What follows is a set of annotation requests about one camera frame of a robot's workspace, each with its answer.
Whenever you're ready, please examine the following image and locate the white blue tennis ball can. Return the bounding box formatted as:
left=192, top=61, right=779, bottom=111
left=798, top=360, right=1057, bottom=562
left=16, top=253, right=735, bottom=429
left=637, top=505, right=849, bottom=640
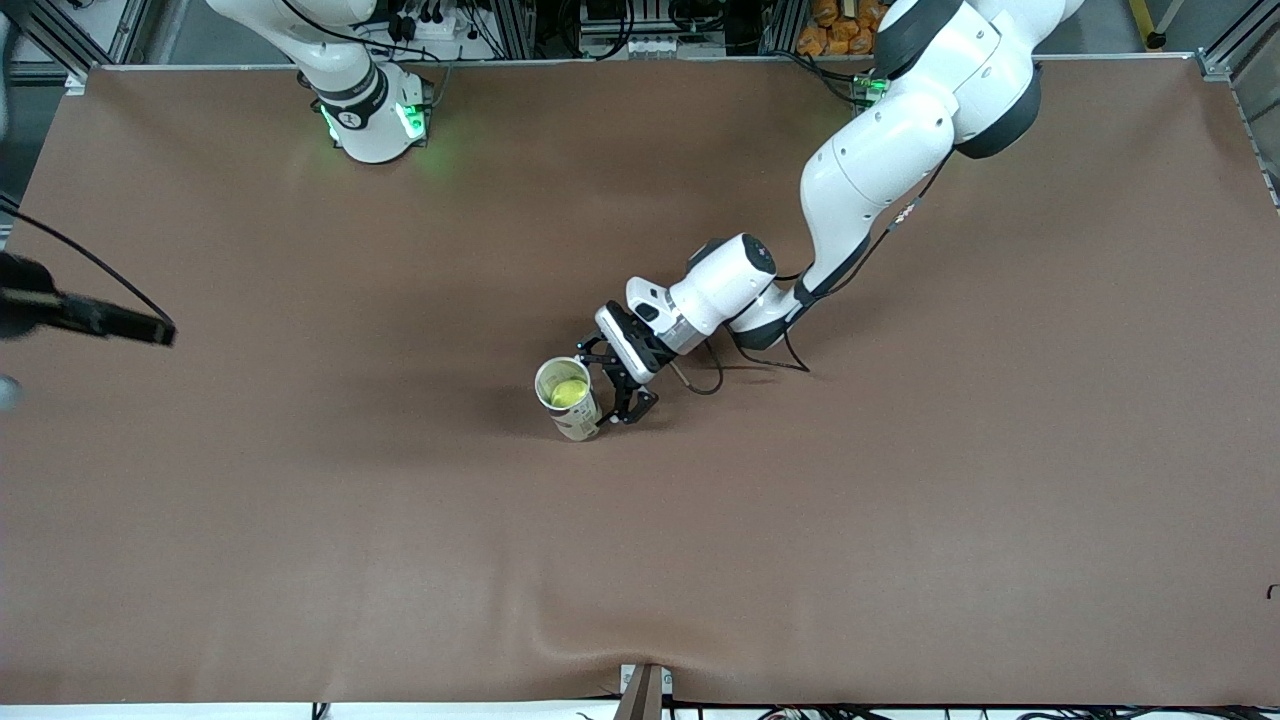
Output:
left=534, top=357, right=604, bottom=442

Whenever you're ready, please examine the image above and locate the brown table mat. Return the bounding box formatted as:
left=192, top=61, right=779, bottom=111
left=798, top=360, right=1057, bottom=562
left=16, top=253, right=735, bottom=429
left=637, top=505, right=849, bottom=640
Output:
left=0, top=55, right=1280, bottom=707

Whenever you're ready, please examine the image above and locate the white connector block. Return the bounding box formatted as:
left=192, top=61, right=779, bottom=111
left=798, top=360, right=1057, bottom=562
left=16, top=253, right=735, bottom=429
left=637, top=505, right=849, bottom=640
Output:
left=622, top=33, right=728, bottom=59

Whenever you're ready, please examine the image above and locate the aluminium upright profile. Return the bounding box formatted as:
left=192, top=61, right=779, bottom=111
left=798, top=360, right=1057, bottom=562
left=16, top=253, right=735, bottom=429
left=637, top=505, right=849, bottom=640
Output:
left=758, top=0, right=807, bottom=56
left=488, top=0, right=538, bottom=59

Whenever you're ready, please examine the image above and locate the pile of orange objects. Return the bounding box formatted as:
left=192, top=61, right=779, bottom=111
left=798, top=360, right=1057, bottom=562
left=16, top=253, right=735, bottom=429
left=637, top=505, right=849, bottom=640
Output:
left=795, top=0, right=886, bottom=57

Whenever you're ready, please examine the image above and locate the white power strip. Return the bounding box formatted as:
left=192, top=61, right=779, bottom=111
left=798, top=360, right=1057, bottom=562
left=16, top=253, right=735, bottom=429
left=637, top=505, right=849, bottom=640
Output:
left=385, top=8, right=463, bottom=43

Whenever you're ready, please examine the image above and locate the yellow black object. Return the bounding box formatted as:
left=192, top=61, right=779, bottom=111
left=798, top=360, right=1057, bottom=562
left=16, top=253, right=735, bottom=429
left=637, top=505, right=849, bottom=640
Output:
left=1128, top=0, right=1171, bottom=49

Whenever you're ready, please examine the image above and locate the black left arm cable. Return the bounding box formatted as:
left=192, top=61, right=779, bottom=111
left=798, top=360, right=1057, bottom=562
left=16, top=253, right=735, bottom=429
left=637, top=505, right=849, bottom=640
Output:
left=668, top=150, right=956, bottom=396

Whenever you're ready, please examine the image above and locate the aluminium frame profile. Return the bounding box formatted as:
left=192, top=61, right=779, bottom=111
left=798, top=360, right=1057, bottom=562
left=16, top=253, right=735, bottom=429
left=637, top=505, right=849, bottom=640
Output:
left=1195, top=0, right=1280, bottom=213
left=0, top=0, right=151, bottom=83

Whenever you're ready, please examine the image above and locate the camera mount post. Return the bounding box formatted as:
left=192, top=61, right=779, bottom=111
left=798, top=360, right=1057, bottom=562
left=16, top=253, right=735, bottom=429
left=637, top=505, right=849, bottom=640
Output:
left=615, top=663, right=674, bottom=720

